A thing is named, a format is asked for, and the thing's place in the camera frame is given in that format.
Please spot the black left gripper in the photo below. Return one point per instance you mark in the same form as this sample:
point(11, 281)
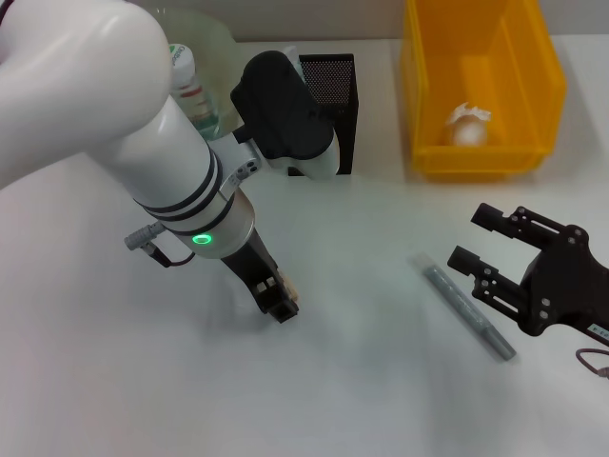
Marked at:
point(252, 262)

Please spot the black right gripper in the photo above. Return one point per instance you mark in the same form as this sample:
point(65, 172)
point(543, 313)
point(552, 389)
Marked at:
point(561, 290)

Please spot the grey marker pen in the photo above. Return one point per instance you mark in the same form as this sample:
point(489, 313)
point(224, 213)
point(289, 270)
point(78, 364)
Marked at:
point(466, 309)

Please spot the white paper ball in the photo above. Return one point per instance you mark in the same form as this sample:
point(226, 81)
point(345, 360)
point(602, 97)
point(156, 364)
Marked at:
point(468, 131)

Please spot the clear green-label water bottle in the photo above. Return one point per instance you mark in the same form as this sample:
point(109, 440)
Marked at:
point(195, 95)

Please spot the black mesh pen holder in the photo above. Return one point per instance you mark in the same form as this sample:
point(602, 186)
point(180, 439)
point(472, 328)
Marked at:
point(342, 85)

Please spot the pale green translucent fruit bowl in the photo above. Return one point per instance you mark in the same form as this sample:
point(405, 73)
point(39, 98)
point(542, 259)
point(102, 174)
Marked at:
point(209, 43)

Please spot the yellow plastic bin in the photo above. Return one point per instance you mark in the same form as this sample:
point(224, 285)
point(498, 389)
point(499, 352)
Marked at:
point(476, 162)

